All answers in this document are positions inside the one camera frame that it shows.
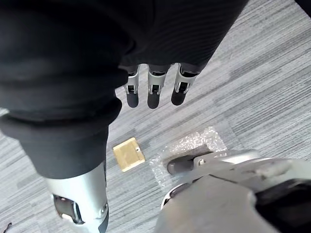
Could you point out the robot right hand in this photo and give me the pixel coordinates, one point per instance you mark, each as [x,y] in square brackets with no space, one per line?
[60,60]

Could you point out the clear floor tape patch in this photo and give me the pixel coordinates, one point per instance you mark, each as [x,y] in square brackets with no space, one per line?
[194,140]

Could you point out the dark robot right foot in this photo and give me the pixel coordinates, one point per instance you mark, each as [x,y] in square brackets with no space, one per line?
[179,165]

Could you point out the silver robot right leg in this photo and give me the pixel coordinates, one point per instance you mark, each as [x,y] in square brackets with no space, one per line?
[230,194]

